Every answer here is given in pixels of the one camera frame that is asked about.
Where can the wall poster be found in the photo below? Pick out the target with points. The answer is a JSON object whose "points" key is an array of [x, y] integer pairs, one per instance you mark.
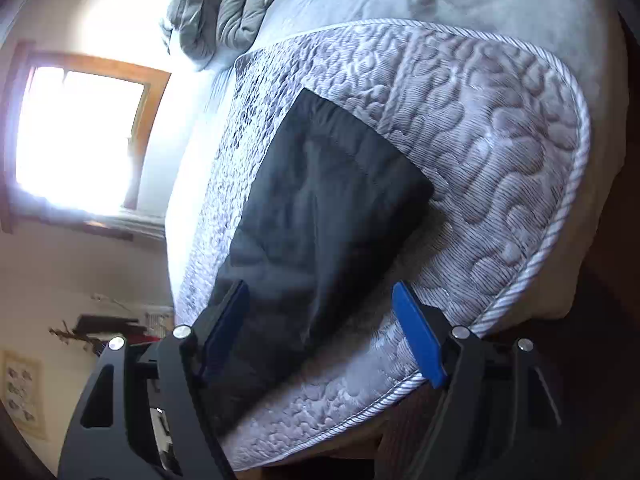
{"points": [[20, 390]]}

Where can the grey quilted bedspread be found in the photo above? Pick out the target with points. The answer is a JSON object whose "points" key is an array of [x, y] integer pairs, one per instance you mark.
{"points": [[475, 150]]}

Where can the wooden framed window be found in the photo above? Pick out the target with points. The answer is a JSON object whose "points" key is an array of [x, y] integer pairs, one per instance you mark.
{"points": [[75, 125]]}

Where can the grey bundled comforter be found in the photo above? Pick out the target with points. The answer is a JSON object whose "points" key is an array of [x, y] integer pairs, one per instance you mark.
{"points": [[225, 10]]}

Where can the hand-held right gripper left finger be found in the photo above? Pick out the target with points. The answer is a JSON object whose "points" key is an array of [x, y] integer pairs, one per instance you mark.
{"points": [[231, 322]]}

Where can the dark branch coat rack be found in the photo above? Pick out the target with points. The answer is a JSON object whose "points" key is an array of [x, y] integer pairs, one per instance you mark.
{"points": [[70, 332]]}

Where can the bed with grey sheet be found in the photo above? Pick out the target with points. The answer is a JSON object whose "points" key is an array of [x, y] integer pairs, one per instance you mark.
{"points": [[500, 0]]}

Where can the black folded cloth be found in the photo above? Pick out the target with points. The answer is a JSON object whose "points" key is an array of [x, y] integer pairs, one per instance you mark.
{"points": [[105, 321]]}

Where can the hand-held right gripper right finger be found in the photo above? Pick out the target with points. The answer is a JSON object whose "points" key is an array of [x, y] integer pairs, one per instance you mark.
{"points": [[417, 332]]}

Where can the black pants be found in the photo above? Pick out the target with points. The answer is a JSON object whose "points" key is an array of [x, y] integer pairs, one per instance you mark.
{"points": [[310, 210]]}

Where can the red bag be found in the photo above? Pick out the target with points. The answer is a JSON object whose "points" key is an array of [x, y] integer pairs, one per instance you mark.
{"points": [[137, 338]]}

